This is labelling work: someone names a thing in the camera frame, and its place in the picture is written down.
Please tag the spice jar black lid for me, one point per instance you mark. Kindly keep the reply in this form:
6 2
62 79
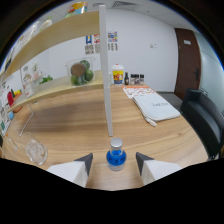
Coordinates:
137 79
141 79
132 80

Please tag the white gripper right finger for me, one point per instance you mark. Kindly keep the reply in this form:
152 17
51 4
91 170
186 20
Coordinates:
156 168

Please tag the white cup yellow print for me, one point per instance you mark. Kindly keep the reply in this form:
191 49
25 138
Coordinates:
117 75

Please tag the dark brown small bottle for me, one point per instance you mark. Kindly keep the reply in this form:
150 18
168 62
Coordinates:
126 79

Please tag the white cloth bag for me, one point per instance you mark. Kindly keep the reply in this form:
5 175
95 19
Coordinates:
156 107

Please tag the yellow snack bag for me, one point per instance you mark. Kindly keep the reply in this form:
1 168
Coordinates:
77 8

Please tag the clear glass with ice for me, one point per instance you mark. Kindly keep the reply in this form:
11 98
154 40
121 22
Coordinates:
36 151

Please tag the black chair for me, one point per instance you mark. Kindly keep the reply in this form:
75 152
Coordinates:
206 120

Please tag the orange printed paper sheet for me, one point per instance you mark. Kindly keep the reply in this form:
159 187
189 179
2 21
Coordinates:
136 90

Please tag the wooden two-tier shelf rack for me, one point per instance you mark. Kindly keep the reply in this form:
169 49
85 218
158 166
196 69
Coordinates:
60 85

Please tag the green potted plant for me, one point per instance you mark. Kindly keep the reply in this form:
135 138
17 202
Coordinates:
46 79

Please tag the blue liquid bottle silver cap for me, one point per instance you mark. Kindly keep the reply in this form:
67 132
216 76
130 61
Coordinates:
116 158

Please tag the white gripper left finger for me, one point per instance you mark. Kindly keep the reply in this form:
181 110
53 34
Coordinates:
71 170

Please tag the brown door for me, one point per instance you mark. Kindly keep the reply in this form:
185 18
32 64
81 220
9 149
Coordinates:
187 63

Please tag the clear bottle with red label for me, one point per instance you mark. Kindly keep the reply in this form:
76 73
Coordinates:
27 83

